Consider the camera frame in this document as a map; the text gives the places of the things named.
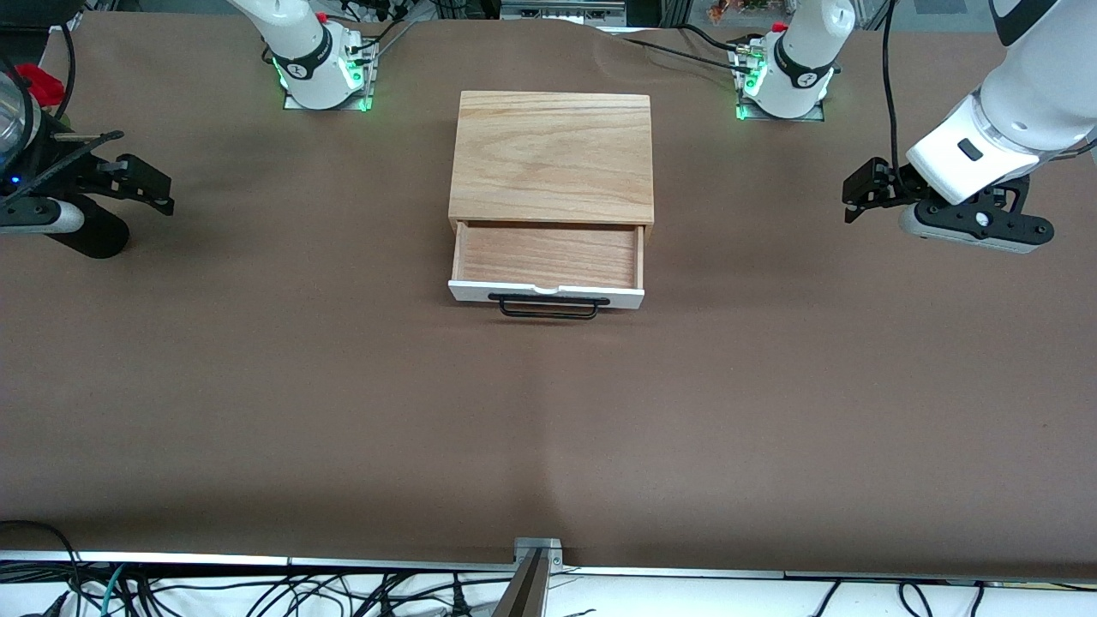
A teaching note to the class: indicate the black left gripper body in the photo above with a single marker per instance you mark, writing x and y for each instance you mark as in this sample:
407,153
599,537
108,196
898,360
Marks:
894,184

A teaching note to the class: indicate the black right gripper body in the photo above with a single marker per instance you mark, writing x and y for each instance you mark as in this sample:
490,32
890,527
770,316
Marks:
75,169

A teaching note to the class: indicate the white-fronted wooden drawer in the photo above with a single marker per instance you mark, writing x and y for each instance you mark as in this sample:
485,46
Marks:
548,255

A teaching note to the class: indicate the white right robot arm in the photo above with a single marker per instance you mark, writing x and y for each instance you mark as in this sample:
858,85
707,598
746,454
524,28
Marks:
300,51

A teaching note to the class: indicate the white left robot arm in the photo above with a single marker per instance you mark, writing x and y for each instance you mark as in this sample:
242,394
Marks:
1028,94

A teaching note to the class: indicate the light wooden drawer cabinet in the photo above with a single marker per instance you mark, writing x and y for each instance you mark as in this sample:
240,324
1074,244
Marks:
548,154

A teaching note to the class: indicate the red object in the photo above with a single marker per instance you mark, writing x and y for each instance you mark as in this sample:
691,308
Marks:
43,84

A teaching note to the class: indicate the grey background equipment box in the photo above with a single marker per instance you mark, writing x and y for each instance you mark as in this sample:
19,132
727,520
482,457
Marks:
561,10

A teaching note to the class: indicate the brown table cover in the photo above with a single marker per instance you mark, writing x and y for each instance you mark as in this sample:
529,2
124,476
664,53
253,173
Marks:
548,428

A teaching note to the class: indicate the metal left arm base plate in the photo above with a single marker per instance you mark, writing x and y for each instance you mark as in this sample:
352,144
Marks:
812,111

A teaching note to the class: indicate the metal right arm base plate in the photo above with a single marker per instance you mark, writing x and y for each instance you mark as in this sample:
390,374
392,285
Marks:
364,86

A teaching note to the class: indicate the aluminium table edge rail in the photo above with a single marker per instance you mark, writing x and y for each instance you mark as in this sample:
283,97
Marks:
171,560

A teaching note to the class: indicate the grey metal camera mount bracket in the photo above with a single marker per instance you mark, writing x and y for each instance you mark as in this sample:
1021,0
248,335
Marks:
538,548

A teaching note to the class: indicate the dark camera mount pole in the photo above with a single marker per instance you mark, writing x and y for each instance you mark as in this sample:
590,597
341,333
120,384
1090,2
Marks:
521,591

